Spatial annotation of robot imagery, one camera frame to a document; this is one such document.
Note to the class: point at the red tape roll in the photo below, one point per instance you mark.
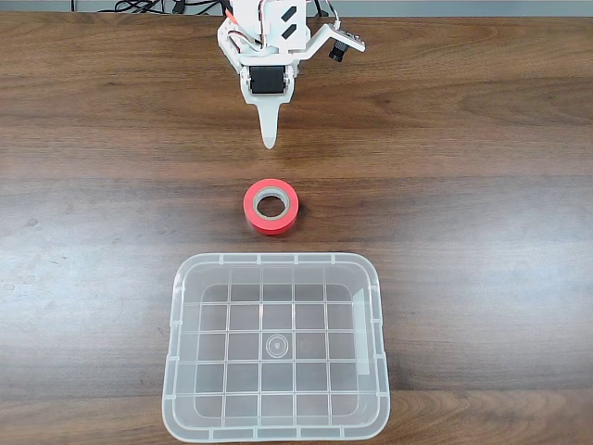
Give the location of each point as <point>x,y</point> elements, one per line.
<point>252,220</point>

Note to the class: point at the clear plastic storage box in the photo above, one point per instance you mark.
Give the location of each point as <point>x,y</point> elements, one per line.
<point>278,347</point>

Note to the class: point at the black camera on white bracket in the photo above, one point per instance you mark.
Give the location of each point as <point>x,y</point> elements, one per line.
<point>342,41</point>

